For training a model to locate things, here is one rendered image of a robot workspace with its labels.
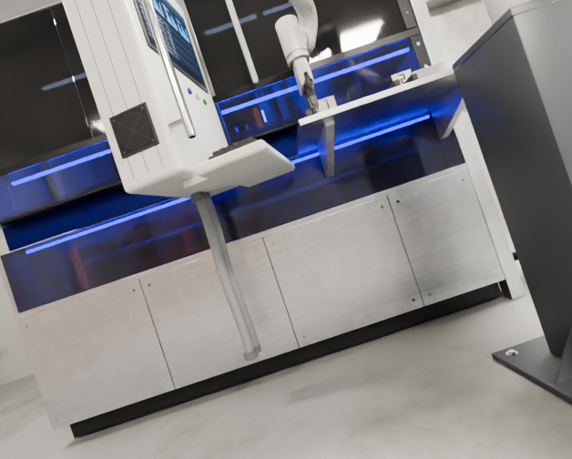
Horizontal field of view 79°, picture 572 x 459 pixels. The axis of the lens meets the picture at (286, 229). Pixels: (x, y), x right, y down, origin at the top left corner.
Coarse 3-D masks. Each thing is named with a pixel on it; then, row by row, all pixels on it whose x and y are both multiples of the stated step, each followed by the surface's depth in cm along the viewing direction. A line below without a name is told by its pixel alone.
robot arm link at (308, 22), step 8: (296, 0) 121; (304, 0) 121; (312, 0) 123; (296, 8) 126; (304, 8) 124; (312, 8) 124; (304, 16) 127; (312, 16) 126; (304, 24) 129; (312, 24) 128; (312, 32) 129; (312, 40) 130; (312, 48) 131
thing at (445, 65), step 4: (456, 56) 108; (448, 60) 108; (452, 60) 108; (436, 64) 108; (440, 64) 108; (444, 64) 108; (448, 64) 108; (452, 64) 108; (424, 68) 108; (428, 68) 108; (432, 68) 108; (436, 68) 108; (440, 68) 108; (444, 68) 108; (448, 68) 108; (416, 72) 109; (420, 72) 108; (424, 72) 108; (428, 72) 108; (432, 72) 108; (436, 72) 108; (420, 76) 108
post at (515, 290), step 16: (416, 0) 146; (416, 16) 146; (432, 32) 146; (432, 48) 146; (432, 64) 146; (464, 128) 145; (464, 144) 145; (480, 176) 145; (480, 192) 145; (496, 224) 145; (496, 240) 145; (512, 256) 145; (512, 272) 145; (512, 288) 145
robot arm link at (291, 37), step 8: (288, 16) 122; (280, 24) 123; (288, 24) 122; (296, 24) 123; (280, 32) 124; (288, 32) 122; (296, 32) 122; (304, 32) 127; (280, 40) 126; (288, 40) 122; (296, 40) 122; (304, 40) 125; (288, 48) 123; (296, 48) 122
